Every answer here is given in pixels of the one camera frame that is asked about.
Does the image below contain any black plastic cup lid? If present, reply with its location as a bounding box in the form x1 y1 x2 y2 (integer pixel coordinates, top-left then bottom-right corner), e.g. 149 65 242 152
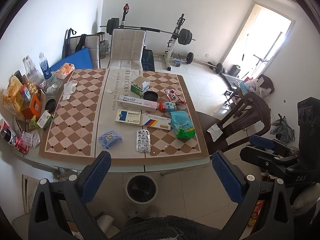
143 91 158 102

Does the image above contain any blue plastic wrapper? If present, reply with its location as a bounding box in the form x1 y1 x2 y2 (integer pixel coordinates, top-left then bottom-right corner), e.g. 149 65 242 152
98 130 123 149

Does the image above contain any green white carton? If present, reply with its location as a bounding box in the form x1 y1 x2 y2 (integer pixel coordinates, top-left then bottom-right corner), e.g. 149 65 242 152
131 76 150 96

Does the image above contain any red cola can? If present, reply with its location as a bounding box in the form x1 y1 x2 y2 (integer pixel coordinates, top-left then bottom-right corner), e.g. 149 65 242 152
12 137 29 155

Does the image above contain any silver pill blister pack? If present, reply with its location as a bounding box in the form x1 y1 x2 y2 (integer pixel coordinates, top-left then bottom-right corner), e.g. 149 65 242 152
136 129 151 153

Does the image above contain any checkered brown table mat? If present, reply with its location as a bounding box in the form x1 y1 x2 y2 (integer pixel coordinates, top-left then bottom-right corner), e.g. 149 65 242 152
39 69 208 167

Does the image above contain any grey left slipper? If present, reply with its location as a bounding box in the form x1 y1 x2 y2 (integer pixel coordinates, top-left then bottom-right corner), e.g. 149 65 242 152
123 203 139 220

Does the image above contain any blue label water bottle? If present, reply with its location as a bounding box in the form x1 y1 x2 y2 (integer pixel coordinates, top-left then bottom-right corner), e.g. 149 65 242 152
39 52 52 80

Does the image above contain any orange gift box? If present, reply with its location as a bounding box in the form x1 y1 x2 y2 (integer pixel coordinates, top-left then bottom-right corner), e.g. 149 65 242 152
21 94 42 120

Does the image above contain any yellow snack bag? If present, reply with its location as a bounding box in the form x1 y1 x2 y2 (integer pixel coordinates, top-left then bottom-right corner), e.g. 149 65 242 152
2 76 24 115

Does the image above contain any barbell weight bench rack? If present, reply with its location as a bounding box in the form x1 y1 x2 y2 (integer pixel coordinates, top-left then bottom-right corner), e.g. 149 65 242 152
102 3 195 71

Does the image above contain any green white small box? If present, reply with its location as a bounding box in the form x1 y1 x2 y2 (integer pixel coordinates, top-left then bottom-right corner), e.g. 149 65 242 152
37 110 53 130

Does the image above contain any white striped medicine box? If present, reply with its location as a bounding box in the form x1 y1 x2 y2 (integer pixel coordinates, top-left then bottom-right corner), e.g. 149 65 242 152
140 113 171 131

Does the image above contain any red white snack wrapper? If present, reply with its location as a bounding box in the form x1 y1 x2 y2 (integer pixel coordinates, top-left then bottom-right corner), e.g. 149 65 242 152
165 88 187 105

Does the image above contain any white leather dining chair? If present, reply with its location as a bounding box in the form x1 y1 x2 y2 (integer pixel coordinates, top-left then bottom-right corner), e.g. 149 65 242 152
108 28 146 70

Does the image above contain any white round trash bin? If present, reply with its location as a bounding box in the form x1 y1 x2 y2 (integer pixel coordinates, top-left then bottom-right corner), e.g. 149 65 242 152
124 175 158 204

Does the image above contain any dark wooden chair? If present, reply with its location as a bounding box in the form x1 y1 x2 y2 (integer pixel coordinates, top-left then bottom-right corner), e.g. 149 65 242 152
197 92 271 155

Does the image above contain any orange tissue pack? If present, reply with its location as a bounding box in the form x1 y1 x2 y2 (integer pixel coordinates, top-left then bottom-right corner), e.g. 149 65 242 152
55 63 75 80

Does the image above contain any clear glass bottle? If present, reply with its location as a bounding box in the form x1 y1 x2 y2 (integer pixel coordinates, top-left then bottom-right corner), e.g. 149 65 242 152
23 55 44 85

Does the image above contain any white Doctor toothpaste box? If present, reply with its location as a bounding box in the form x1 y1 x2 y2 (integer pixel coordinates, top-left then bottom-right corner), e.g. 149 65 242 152
118 95 158 112

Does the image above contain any blue white medicine box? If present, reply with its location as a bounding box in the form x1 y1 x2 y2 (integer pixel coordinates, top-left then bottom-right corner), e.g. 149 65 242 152
115 109 142 126

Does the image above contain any crumpled white tissue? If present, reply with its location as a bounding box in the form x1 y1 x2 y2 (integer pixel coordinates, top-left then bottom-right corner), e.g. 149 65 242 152
62 81 78 100

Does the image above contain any green teal snack bag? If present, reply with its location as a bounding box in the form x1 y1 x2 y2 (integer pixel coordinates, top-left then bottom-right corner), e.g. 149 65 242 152
170 111 196 140

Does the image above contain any small red blue milk carton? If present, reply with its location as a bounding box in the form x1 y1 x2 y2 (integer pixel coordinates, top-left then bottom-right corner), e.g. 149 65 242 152
159 101 177 113

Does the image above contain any blue folded mat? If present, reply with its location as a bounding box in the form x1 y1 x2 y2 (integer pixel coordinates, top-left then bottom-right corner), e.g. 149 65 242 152
50 48 93 72

